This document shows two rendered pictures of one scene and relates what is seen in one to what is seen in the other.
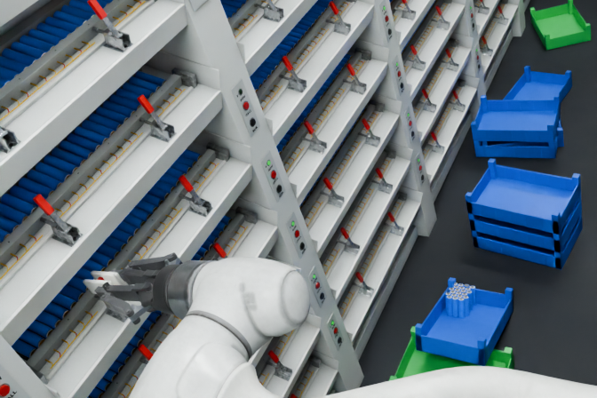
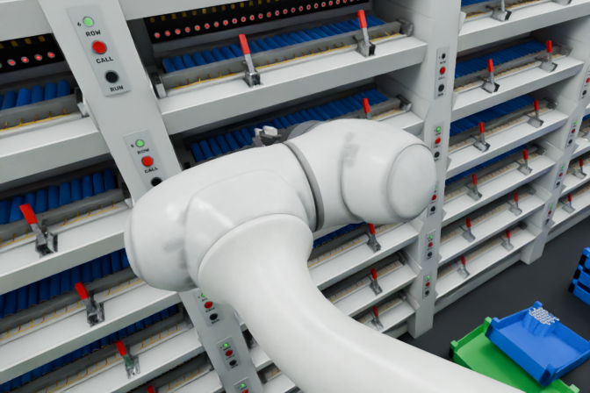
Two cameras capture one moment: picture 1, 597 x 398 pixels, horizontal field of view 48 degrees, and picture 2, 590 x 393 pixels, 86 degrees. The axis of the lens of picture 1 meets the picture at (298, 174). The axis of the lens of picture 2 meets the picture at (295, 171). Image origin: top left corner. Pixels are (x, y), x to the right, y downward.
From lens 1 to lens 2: 0.59 m
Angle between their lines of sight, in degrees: 25
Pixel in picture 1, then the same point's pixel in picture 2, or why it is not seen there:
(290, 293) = (408, 168)
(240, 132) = (427, 89)
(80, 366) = not seen: hidden behind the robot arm
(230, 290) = (334, 135)
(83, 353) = not seen: hidden behind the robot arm
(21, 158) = not seen: outside the picture
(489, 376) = not seen: outside the picture
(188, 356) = (236, 171)
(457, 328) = (528, 341)
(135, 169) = (329, 64)
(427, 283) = (513, 295)
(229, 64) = (445, 26)
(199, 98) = (407, 43)
